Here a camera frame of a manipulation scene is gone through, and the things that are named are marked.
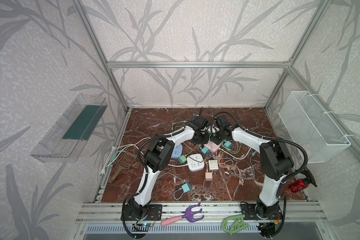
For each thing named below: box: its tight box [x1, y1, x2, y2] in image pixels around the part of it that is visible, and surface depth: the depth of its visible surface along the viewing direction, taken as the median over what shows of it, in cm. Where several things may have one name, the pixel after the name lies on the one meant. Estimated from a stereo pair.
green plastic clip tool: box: [221, 214, 249, 235], surface depth 72 cm
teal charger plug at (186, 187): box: [181, 182, 192, 193], surface depth 81 cm
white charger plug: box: [208, 159, 219, 171], surface depth 88 cm
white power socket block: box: [187, 153, 205, 172], surface depth 90 cm
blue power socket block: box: [171, 144, 183, 159], surface depth 95 cm
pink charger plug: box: [205, 172, 213, 181], surface depth 85 cm
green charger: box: [178, 155, 187, 165], surface depth 92 cm
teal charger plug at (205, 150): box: [199, 146, 211, 155], surface depth 96 cm
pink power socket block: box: [204, 140, 221, 152], surface depth 96 cm
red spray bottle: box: [288, 177, 318, 193], surface depth 75 cm
